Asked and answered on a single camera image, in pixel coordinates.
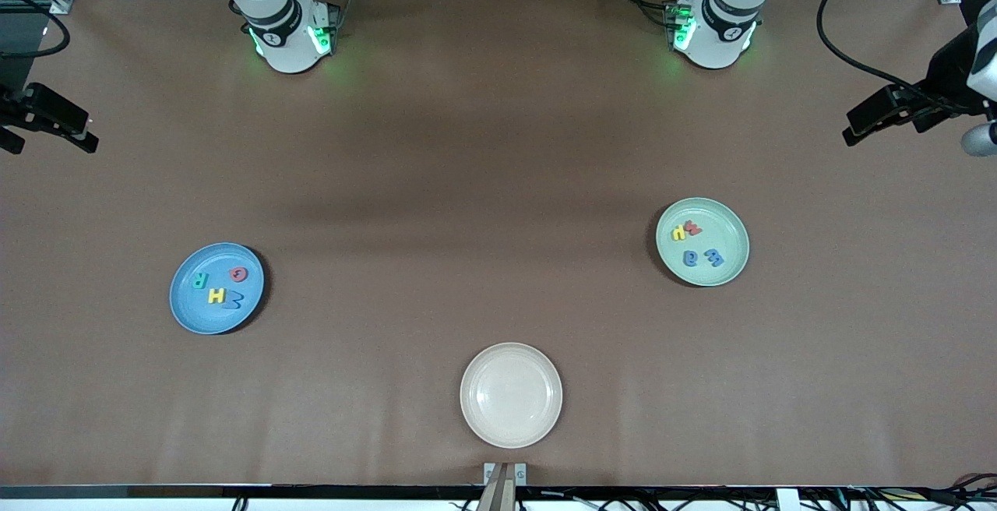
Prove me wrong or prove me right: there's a green plastic plate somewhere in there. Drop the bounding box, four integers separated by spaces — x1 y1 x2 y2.
655 197 751 287

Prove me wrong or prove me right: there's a beige plastic plate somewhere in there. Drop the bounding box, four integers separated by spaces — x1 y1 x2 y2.
460 342 563 449

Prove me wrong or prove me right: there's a black cable bundle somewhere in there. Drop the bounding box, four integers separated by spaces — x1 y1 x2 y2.
779 474 997 511

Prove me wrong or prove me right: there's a metal camera pole bracket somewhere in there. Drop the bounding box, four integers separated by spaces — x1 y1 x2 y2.
483 462 527 511

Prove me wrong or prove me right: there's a blue plastic plate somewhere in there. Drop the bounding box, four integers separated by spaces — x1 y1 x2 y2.
169 242 266 336

